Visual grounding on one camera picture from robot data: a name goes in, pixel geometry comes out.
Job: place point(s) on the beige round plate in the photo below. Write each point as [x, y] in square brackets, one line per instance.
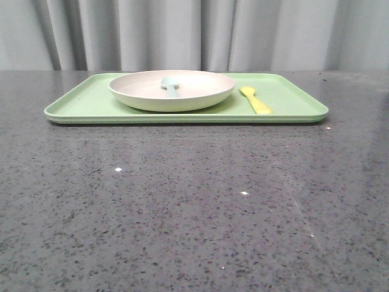
[197, 90]

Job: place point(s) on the grey curtain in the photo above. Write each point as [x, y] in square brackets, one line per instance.
[220, 36]

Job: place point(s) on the yellow plastic fork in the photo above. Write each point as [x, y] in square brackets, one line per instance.
[258, 106]

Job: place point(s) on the light blue plastic spoon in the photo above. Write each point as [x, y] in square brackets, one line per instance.
[170, 85]

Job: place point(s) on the green rectangular tray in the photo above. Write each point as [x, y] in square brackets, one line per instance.
[91, 102]

